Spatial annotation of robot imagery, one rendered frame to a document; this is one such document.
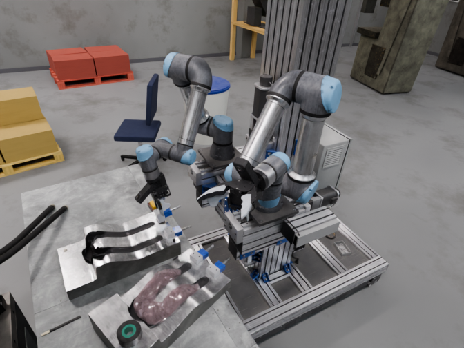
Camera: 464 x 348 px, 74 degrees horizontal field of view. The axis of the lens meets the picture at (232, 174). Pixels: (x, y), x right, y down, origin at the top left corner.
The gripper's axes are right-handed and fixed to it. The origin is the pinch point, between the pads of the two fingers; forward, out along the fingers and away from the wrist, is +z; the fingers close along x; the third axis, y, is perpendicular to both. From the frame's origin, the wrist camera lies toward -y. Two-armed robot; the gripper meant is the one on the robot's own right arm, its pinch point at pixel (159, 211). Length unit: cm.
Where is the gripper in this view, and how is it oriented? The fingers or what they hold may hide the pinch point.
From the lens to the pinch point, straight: 159.6
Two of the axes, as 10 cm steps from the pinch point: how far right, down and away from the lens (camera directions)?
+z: 1.4, 8.4, 5.3
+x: -5.2, -3.9, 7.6
